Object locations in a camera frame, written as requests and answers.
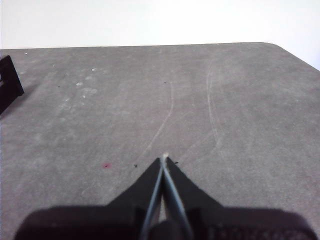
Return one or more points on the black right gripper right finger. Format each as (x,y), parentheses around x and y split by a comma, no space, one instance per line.
(185,190)

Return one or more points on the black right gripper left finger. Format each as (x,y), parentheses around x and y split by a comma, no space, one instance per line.
(142,190)

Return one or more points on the black plate rack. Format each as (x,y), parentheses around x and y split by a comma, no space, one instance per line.
(8,85)

